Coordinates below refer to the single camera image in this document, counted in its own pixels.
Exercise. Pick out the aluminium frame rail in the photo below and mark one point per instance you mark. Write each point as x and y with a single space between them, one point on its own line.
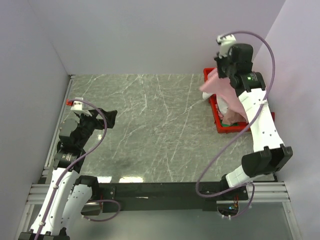
260 192

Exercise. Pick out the black base beam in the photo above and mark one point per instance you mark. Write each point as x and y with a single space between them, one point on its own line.
143 196

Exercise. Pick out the pink t shirt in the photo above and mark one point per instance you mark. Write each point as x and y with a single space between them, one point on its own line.
221 87

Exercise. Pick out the white t shirt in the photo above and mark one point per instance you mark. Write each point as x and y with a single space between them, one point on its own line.
222 105

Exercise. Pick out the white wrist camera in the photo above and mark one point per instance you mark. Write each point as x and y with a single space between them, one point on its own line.
225 42
78 107

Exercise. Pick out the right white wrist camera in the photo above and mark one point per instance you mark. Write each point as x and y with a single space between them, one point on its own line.
225 42

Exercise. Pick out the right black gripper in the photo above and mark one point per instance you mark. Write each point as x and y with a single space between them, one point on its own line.
218 61

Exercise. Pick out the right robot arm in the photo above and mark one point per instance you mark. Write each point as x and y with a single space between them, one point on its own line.
270 154

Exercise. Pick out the green garment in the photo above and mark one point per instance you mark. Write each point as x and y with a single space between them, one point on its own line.
230 124

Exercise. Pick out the red plastic bin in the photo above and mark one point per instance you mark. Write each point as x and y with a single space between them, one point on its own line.
221 127

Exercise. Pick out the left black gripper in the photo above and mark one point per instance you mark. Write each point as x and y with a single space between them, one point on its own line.
99 122

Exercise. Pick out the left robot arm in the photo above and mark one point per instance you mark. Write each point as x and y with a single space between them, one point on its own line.
69 191

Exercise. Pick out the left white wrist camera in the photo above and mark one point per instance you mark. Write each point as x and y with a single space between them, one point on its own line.
78 107

